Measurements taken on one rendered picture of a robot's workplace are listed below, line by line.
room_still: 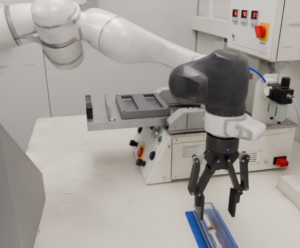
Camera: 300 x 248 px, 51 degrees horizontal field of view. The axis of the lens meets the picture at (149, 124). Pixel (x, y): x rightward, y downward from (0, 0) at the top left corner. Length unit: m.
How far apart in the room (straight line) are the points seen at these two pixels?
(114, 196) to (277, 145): 0.60
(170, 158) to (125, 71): 1.61
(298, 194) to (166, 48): 0.59
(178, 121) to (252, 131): 0.38
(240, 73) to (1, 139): 0.49
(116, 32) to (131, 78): 1.80
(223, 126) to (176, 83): 0.14
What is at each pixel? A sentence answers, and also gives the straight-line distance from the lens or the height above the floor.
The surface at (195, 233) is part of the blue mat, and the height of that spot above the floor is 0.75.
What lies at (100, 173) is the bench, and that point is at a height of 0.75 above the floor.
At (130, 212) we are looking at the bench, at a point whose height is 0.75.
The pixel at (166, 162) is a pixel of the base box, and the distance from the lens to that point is 1.06.
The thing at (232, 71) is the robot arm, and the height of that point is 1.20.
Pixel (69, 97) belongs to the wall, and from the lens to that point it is 2.62.
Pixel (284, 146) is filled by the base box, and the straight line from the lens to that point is 1.23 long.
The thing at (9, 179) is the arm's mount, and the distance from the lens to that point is 0.71.
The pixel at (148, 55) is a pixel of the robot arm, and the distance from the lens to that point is 0.86.
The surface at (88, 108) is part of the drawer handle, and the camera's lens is 1.05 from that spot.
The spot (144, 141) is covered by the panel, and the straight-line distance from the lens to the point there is 1.22.
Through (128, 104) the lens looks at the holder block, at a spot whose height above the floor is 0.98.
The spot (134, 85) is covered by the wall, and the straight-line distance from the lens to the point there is 2.63.
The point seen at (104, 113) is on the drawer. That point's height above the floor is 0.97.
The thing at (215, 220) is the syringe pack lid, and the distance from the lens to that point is 0.89.
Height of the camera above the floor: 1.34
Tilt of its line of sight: 22 degrees down
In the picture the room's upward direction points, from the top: straight up
